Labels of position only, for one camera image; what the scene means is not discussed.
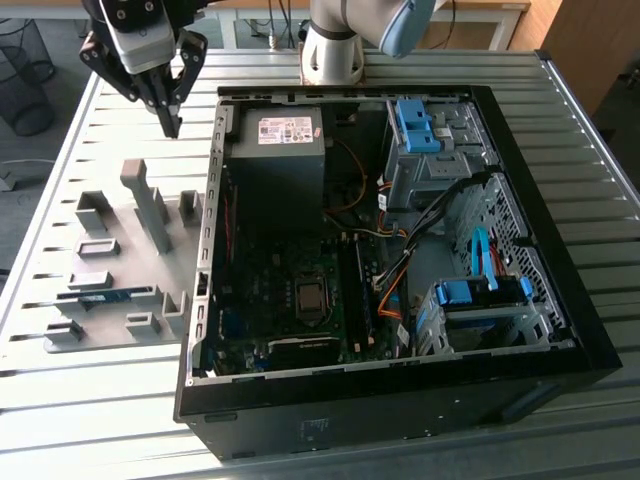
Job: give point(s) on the blue RAM stick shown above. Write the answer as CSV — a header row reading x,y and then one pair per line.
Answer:
x,y
95,298

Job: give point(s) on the grey power supply unit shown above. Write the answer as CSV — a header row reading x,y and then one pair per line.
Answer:
x,y
275,190

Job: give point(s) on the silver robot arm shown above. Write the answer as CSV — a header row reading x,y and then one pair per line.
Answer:
x,y
330,50

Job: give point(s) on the silver CPU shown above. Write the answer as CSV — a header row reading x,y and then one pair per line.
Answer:
x,y
311,297

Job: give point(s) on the white frame desk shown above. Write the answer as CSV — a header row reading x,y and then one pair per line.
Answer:
x,y
500,30

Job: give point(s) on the grey metal drive cage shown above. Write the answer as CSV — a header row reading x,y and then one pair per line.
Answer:
x,y
440,165

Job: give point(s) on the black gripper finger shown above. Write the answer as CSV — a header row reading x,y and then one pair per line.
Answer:
x,y
112,75
192,65

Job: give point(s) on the black open PC case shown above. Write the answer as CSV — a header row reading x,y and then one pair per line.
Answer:
x,y
350,410

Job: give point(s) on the black mesh waste bin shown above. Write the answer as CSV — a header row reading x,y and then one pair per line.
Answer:
x,y
30,100

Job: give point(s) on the hard disk in blue carrier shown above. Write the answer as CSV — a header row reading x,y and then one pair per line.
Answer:
x,y
452,292

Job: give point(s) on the blue plastic drive bracket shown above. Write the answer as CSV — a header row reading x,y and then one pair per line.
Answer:
x,y
415,125

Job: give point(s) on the green motherboard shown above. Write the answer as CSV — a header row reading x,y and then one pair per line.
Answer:
x,y
265,300

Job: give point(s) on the black graphics card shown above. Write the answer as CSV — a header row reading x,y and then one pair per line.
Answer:
x,y
300,350

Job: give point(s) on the brown wooden cabinet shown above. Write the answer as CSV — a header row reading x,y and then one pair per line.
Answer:
x,y
590,50

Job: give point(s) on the grey parts rack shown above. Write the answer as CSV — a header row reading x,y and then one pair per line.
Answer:
x,y
150,225

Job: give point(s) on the grey perforated disk bay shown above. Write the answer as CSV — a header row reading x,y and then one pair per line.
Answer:
x,y
500,320

